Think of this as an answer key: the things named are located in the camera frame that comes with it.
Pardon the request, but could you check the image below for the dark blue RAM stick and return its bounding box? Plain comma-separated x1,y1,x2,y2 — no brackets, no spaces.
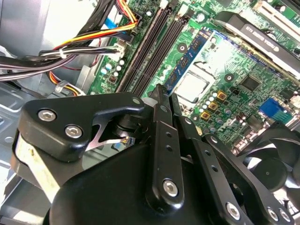
165,27,214,93

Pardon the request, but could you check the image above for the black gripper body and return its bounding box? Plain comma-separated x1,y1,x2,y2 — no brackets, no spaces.
48,142,220,225

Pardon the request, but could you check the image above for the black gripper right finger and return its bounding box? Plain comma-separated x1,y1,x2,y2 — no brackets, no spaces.
170,93,295,225

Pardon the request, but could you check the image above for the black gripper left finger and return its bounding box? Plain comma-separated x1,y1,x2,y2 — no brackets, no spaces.
10,84,186,213

